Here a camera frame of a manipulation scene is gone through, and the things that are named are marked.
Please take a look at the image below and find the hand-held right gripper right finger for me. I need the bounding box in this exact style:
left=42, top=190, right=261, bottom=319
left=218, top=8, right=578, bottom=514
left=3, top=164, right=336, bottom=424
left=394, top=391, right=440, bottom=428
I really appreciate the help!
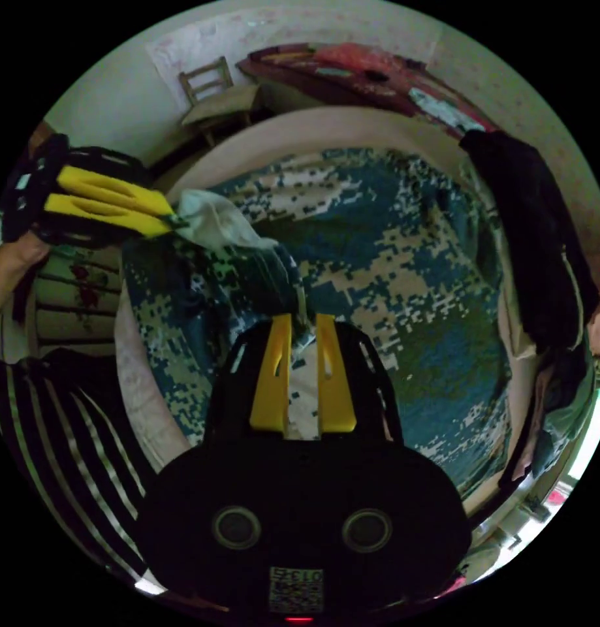
left=315, top=313, right=356, bottom=434

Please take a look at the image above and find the cluttered wooden table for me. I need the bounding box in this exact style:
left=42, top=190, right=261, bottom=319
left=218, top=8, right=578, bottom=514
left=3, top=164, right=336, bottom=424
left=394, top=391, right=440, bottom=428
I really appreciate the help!
left=236, top=41, right=489, bottom=134

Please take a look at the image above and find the camouflage t-shirt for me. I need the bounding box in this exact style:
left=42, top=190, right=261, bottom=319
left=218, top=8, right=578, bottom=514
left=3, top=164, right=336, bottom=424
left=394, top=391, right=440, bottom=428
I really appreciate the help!
left=121, top=146, right=515, bottom=496

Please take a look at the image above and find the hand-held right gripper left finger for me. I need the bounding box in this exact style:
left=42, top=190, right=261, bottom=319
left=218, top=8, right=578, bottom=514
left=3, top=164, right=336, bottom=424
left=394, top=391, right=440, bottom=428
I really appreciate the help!
left=249, top=314, right=293, bottom=433

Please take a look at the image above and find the pile of clothes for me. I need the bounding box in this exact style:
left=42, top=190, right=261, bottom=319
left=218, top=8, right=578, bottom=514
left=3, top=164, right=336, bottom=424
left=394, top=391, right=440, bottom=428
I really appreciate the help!
left=458, top=129, right=600, bottom=487

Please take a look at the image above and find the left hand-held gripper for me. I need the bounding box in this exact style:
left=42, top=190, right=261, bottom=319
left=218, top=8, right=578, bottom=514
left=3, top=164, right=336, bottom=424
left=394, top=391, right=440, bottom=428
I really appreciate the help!
left=0, top=132, right=179, bottom=247

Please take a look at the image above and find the person's body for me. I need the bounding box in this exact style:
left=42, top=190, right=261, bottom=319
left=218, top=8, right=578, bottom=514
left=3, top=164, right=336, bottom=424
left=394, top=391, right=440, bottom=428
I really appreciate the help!
left=0, top=348, right=195, bottom=596

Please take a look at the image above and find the person's left forearm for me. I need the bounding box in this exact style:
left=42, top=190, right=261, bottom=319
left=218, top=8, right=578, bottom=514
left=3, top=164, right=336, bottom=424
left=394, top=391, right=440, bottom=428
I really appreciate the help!
left=0, top=244, right=34, bottom=330

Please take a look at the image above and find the white cupboard with floral print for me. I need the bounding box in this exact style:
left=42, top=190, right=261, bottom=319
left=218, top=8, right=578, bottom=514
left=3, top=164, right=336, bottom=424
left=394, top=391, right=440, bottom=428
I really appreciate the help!
left=33, top=244, right=125, bottom=355

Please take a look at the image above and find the person's left hand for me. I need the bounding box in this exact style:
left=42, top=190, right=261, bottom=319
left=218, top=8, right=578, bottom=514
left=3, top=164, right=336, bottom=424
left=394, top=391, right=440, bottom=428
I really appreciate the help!
left=5, top=227, right=54, bottom=269

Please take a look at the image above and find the wooden chair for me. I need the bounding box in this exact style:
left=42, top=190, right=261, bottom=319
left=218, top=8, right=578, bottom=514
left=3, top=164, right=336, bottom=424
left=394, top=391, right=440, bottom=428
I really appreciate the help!
left=178, top=56, right=262, bottom=146

